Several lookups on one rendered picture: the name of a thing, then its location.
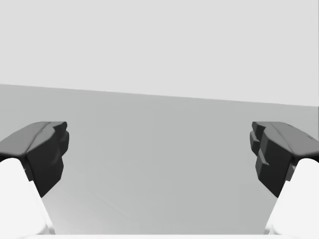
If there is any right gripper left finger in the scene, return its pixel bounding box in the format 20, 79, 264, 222
0, 121, 70, 236

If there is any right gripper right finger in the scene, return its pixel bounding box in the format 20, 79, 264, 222
249, 121, 319, 236

